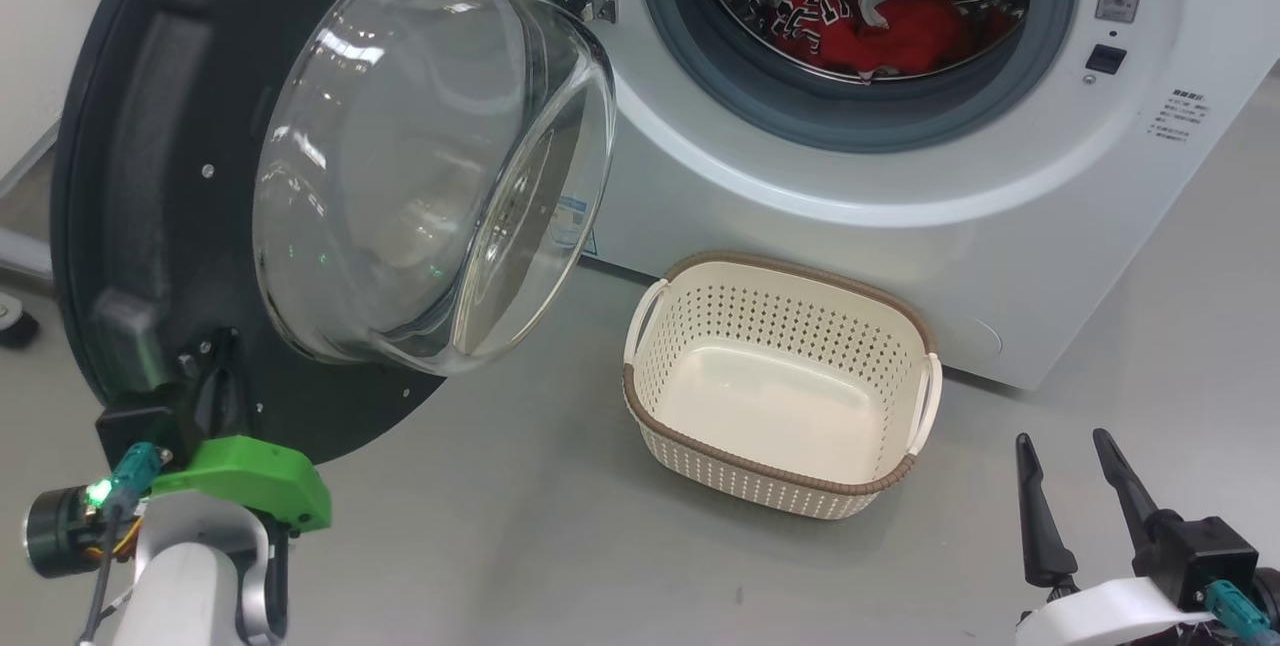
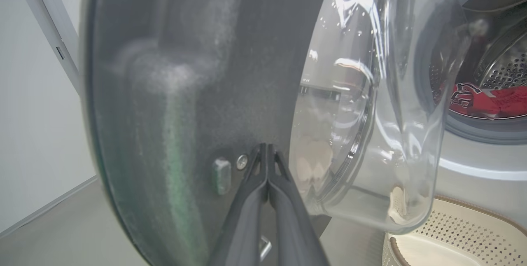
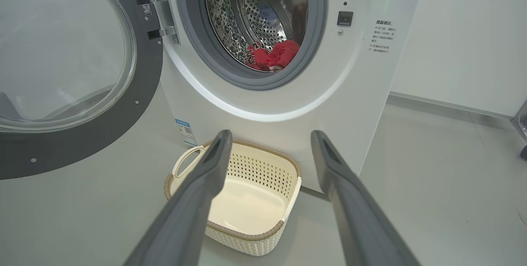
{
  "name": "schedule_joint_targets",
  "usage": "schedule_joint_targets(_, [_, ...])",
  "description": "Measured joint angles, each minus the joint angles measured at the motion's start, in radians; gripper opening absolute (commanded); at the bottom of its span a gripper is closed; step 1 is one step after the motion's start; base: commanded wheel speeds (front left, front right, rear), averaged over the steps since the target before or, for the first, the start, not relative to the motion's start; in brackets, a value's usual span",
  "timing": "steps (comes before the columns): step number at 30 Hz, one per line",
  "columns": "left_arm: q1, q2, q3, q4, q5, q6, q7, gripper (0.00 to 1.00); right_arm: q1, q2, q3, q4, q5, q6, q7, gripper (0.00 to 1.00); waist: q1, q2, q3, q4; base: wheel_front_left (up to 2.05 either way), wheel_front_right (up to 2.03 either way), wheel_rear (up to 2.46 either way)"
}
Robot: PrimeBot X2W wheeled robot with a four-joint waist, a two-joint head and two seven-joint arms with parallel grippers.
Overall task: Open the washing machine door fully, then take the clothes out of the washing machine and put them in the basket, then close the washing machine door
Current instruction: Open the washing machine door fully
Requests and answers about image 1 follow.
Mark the black round glass washer door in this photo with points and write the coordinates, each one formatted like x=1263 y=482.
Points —
x=150 y=176

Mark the white front-load washing machine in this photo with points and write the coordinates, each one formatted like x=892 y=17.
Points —
x=1000 y=256

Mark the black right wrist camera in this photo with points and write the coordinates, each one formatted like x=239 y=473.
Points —
x=1200 y=556

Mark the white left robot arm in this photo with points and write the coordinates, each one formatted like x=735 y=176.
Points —
x=190 y=586

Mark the grey rubber door gasket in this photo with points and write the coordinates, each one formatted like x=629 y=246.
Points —
x=720 y=86

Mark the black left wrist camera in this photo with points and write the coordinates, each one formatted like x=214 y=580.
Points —
x=60 y=531

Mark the red garment with white stripes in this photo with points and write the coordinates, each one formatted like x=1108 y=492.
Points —
x=930 y=31

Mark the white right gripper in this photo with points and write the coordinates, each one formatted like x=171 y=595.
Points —
x=1100 y=616

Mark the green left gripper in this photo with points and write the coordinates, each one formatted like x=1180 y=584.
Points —
x=260 y=481

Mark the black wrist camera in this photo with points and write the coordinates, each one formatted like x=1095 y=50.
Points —
x=1200 y=556
x=60 y=531

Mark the cream perforated basket brown rim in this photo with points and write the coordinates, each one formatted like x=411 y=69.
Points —
x=780 y=406

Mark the black door latch socket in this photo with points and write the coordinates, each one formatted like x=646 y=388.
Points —
x=1106 y=59

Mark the blue energy label sticker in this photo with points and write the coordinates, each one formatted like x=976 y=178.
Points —
x=575 y=226

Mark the small black caster wheel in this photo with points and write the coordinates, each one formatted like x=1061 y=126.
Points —
x=15 y=326

